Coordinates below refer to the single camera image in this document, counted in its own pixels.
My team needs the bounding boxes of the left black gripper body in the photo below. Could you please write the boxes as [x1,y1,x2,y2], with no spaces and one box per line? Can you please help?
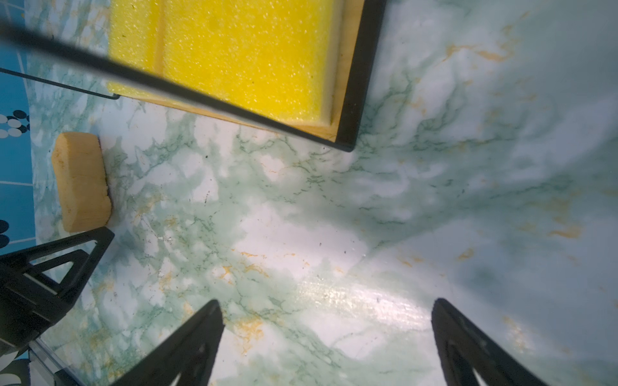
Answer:
[1,270,68,355]

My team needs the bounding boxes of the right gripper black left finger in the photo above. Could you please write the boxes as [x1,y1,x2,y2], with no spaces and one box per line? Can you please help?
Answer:
[114,299,225,385]

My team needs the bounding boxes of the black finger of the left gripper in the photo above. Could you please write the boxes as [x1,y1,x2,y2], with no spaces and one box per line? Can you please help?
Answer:
[1,227,114,309]

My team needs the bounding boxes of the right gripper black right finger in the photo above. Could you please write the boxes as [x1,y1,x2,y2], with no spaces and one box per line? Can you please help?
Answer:
[431,299,545,385]

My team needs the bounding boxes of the tan sponge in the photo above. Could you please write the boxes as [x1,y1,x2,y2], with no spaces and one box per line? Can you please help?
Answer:
[51,132,112,233]

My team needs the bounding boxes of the yellow sponge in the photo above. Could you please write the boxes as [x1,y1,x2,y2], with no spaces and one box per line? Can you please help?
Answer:
[163,1,344,125]
[108,0,164,77]

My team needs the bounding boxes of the wooden three-tier shelf black frame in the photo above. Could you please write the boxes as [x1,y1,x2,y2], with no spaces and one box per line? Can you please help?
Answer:
[1,1,386,152]

